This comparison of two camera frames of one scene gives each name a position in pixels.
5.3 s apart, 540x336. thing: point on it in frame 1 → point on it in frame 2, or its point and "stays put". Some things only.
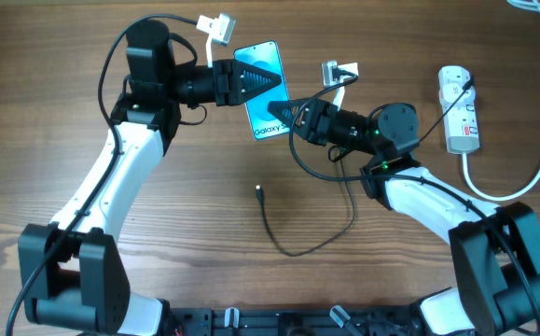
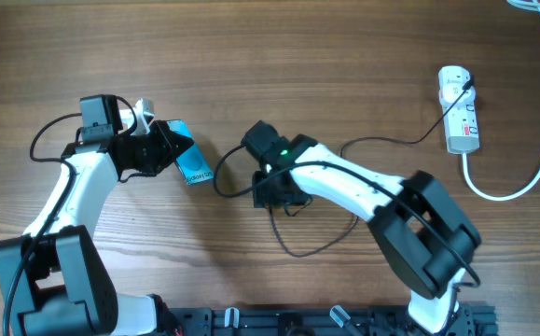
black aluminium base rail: [296, 321] stays put
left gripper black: [234, 95] → [166, 140]
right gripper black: [321, 115] → [262, 196]
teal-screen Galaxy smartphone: [264, 122] → [193, 166]
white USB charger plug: [449, 91] stays put
